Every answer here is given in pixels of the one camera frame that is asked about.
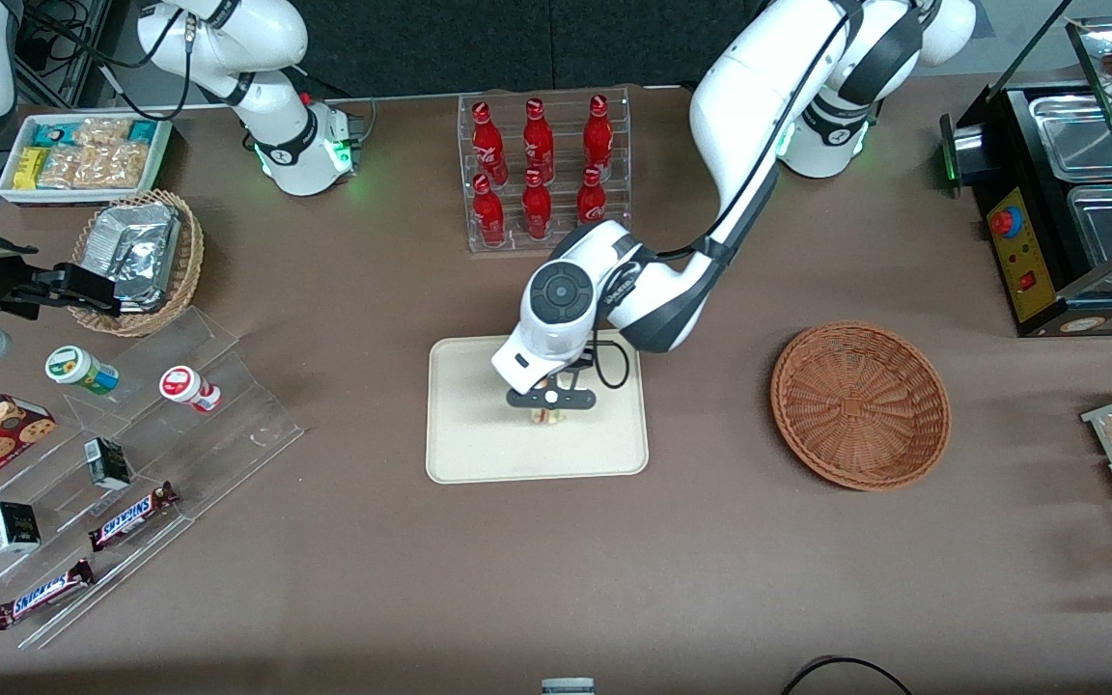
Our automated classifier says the cream plastic tray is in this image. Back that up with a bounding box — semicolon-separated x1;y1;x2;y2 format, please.
426;329;650;485

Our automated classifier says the light wicker basket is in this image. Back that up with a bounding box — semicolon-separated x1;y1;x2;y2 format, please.
67;189;206;338

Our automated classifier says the brown wicker basket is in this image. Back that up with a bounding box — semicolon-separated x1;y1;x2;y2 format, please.
770;320;952;492

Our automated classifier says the silver foil packet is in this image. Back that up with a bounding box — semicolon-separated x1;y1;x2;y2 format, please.
81;202;181;313

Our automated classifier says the green lidded cup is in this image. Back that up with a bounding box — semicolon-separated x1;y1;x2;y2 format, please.
44;345;121;397

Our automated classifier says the white rectangular snack bin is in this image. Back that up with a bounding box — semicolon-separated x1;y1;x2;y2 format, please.
0;114;174;207

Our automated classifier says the clear bag of crackers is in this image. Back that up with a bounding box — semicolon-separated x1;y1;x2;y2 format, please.
73;117;133;147
73;143;149;190
39;145;84;190

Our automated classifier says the yellow snack bar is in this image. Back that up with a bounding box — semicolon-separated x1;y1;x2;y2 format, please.
14;147;51;192

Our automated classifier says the clear acrylic bottle rack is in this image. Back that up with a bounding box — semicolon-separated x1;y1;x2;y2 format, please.
457;85;632;254

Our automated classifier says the red lidded cup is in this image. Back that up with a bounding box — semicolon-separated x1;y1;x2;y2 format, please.
159;365;223;414

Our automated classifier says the red cola bottle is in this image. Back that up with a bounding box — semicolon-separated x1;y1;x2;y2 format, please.
472;174;507;247
472;101;509;186
583;94;614;180
576;166;607;229
523;97;556;182
522;169;553;241

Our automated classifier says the small black carton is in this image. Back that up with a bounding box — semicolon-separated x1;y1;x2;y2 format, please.
0;501;42;555
84;437;132;491

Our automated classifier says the clear acrylic stepped display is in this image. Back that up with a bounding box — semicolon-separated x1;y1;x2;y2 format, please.
0;307;305;651

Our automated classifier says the brown Snickers bar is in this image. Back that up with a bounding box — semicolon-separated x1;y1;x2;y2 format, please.
88;482;181;553
0;559;97;631

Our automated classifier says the black food warmer case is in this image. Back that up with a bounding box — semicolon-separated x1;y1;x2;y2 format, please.
939;14;1112;339

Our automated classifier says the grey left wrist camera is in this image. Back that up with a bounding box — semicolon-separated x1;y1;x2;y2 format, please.
505;386;598;412

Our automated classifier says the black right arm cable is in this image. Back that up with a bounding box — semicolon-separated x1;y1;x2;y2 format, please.
30;0;195;122

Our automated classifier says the black cable loop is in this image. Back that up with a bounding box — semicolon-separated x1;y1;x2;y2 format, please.
781;655;914;695

